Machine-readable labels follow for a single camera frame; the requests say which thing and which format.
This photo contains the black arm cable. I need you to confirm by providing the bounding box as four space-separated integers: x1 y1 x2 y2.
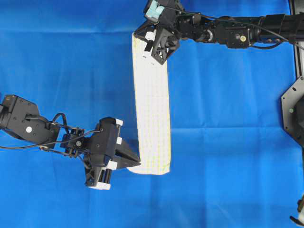
164 6 304 51
0 112 101 150

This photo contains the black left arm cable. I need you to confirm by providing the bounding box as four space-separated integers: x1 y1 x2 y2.
0 112 101 150

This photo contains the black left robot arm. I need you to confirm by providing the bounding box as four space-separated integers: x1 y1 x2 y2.
0 95 141 190

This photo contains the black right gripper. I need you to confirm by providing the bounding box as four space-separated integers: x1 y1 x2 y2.
133 16 180 65

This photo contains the yellow checked towel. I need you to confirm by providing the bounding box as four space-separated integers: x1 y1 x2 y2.
129 36 171 175

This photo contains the black white object at corner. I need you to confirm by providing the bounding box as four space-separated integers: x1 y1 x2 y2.
289 195 304 225

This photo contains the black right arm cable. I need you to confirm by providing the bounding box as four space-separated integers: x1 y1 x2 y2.
164 6 304 51

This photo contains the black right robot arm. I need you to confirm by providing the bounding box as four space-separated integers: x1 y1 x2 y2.
133 9 304 65

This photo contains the blue table cloth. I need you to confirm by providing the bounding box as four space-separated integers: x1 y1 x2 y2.
0 0 304 228

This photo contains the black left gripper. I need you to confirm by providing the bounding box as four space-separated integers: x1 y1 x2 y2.
84 117 141 190

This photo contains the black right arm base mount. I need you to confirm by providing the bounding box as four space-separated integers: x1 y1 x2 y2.
281 47 304 147

